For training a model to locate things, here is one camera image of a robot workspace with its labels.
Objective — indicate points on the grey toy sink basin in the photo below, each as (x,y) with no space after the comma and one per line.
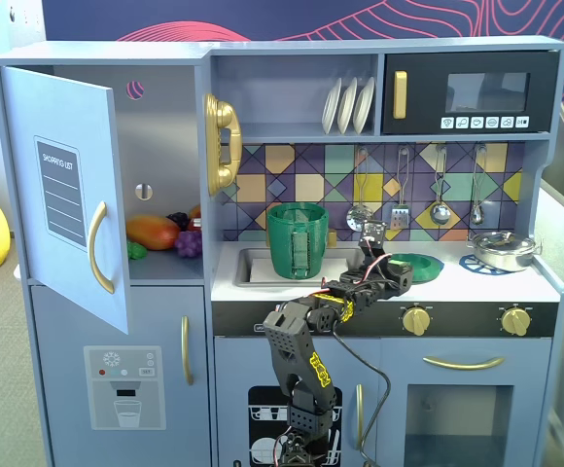
(243,270)

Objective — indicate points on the toy mango red yellow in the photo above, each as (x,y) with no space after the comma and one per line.
(151,232)

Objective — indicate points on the green toy vegetable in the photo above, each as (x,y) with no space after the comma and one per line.
(137,250)

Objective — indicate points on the green plate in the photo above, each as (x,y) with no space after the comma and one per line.
(423,267)

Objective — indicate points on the orange red toy fruit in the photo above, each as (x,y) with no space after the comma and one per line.
(195,214)

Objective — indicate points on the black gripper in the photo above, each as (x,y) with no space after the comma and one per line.
(401,277)

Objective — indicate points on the stainless steel pot with lid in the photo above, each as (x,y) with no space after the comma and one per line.
(501,250)

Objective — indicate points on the dark toy grapes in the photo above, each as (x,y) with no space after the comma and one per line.
(179,220)

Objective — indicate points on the gold toy telephone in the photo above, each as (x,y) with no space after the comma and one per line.
(222,146)

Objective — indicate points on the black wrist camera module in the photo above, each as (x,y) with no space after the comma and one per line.
(374,232)

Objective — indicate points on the gold stove knob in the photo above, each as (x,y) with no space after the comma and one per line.
(416,320)
(516,321)

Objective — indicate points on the blue oven door with window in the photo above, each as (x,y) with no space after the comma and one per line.
(394,418)

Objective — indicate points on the white toy plate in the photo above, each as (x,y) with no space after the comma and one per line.
(363,104)
(331,107)
(347,106)

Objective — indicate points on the open fridge door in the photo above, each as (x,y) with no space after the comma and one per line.
(58,194)

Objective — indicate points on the metal ladle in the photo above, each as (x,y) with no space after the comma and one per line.
(440,213)

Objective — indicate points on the metal slotted skimmer spoon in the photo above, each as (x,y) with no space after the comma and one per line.
(359,216)

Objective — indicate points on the blue toy play kitchen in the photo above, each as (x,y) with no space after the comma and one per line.
(165,316)

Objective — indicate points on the gold toy faucet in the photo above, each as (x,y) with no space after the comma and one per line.
(332,238)

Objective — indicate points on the purple toy grapes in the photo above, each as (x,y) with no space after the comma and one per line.
(188,244)

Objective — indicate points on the metal slotted spatula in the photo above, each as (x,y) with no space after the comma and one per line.
(399,218)

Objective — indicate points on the blue round trivet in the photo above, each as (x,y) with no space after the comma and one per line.
(469,265)

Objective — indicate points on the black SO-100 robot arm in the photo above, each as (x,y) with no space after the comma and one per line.
(296,350)

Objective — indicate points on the black toy microwave door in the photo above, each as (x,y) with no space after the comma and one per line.
(467,63)

